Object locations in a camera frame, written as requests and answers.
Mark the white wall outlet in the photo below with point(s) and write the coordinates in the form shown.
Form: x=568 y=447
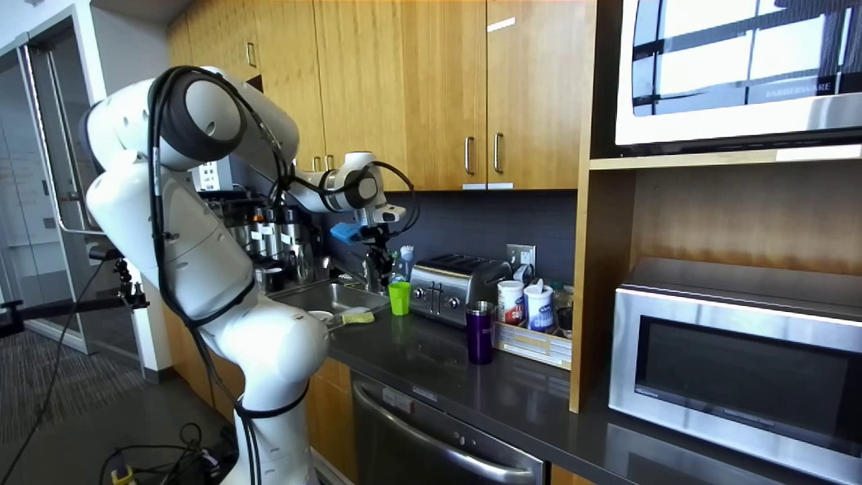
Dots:
x=520 y=255
x=205 y=177

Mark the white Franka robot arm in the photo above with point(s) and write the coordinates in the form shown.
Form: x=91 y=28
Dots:
x=196 y=253

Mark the clear dish soap bottle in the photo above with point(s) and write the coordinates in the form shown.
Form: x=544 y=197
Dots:
x=401 y=266

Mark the plain wooden base cabinet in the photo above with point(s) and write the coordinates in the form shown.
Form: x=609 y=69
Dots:
x=332 y=414

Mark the green plastic cup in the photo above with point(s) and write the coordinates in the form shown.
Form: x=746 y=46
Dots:
x=398 y=300

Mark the glass door wall oven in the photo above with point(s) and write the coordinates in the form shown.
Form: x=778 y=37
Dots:
x=735 y=71

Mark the black coffee machine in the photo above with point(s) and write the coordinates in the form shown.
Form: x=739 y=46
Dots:
x=269 y=238

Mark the yellow sponge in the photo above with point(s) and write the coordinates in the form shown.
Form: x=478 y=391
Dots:
x=357 y=316

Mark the stainless steel toaster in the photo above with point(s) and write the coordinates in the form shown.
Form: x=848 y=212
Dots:
x=448 y=292

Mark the stainless steel dishwasher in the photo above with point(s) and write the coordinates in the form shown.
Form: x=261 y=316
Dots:
x=421 y=441

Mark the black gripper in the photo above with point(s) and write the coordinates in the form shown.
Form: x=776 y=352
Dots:
x=377 y=238

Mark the wooden condiment caddy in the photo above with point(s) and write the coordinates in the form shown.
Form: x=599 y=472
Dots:
x=533 y=345

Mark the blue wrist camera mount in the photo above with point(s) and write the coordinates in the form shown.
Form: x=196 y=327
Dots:
x=346 y=232

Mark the wooden wall cabinet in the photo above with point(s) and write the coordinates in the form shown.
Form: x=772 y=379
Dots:
x=404 y=90

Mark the microwave oven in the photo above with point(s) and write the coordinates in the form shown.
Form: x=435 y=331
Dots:
x=735 y=379

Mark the red white packet box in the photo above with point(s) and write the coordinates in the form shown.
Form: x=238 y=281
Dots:
x=510 y=300

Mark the black camera tripod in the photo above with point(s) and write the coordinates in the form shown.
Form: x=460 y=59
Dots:
x=62 y=308

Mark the glass door metal frame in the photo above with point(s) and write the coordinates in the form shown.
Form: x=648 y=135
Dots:
x=44 y=178

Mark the purple tumbler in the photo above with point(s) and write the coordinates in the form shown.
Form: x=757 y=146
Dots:
x=481 y=333

